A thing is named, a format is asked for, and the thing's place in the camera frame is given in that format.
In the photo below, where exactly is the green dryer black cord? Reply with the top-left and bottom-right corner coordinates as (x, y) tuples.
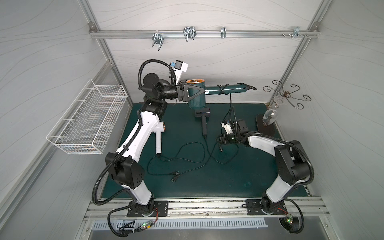
(215, 82), (258, 165)

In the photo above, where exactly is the grey hair dryer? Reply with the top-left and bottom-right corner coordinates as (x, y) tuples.
(195, 108), (210, 138)

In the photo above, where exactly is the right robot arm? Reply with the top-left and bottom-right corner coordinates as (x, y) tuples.
(218, 120), (315, 215)

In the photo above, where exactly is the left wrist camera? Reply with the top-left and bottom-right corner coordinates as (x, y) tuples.
(171, 60), (188, 86)

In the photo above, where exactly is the white slotted cable duct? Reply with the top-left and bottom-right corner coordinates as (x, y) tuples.
(92, 217), (269, 231)

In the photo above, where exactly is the white wire basket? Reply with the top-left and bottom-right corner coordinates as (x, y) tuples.
(46, 79), (128, 155)

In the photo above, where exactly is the black ornate jewelry stand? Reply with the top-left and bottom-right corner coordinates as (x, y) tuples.
(256, 80), (312, 136)

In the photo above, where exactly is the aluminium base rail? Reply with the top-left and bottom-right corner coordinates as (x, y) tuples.
(83, 196), (331, 221)

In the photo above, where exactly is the green table mat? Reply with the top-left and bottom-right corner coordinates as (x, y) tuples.
(140, 103), (278, 198)

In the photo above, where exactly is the white hair dryer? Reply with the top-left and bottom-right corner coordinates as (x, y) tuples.
(153, 122), (166, 156)

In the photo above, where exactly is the green hair dryer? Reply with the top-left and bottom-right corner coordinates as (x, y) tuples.
(183, 79), (255, 110)

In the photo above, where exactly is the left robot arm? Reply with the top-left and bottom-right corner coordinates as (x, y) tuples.
(92, 59), (189, 238)

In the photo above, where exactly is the metal hook clamp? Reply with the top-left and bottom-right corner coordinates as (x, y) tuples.
(183, 27), (197, 42)
(152, 33), (164, 51)
(282, 27), (309, 39)
(221, 27), (227, 39)

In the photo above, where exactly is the aluminium top rail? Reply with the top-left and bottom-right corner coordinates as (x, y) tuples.
(90, 29), (321, 39)

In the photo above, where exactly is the grey dryer black cord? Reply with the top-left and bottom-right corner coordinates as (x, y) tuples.
(202, 135), (223, 169)

